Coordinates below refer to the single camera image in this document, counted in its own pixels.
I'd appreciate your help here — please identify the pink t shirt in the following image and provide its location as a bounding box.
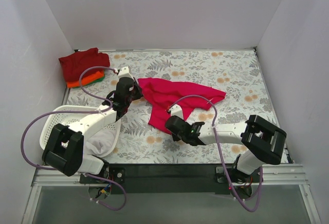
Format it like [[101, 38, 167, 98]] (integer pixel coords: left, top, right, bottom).
[[138, 78, 226, 134]]

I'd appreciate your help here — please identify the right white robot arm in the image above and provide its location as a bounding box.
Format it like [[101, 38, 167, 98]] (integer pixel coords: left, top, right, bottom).
[[165, 115, 287, 182]]

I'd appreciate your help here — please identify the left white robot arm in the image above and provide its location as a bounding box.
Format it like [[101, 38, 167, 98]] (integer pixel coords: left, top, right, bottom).
[[42, 77, 142, 183]]

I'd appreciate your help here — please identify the green folded shirt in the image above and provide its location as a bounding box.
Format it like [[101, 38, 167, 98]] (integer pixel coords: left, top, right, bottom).
[[90, 71, 105, 84]]

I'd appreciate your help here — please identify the orange folded shirt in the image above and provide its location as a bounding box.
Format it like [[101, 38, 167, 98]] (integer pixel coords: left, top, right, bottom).
[[66, 70, 104, 88]]

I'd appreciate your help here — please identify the white garment in basket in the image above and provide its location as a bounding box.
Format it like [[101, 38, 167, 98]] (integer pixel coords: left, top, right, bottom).
[[84, 128, 117, 158]]

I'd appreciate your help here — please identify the dark red folded shirt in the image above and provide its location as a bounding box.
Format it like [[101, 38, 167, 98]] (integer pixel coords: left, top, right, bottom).
[[59, 48, 110, 82]]

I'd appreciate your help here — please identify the white plastic laundry basket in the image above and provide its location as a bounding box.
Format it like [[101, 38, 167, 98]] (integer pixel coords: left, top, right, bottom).
[[40, 105, 121, 152]]

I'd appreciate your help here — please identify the floral tablecloth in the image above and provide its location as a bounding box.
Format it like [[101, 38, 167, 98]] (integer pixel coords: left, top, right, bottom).
[[61, 50, 291, 165]]

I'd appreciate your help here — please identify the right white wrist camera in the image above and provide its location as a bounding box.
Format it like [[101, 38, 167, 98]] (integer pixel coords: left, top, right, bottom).
[[167, 104, 184, 120]]

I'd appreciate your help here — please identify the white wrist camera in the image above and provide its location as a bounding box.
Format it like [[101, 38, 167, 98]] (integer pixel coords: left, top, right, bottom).
[[114, 66, 134, 79], [167, 104, 184, 120]]

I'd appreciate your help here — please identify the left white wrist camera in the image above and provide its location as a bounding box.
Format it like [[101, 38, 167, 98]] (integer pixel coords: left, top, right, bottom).
[[114, 66, 134, 79]]

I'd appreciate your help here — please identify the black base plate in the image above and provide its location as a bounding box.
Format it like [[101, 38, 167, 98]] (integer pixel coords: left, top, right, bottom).
[[79, 164, 258, 196]]

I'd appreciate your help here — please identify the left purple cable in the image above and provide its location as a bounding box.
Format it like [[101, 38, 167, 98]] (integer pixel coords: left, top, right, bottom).
[[21, 66, 127, 211]]

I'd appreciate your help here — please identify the aluminium frame rail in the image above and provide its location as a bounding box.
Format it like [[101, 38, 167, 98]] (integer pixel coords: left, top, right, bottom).
[[22, 164, 321, 223]]

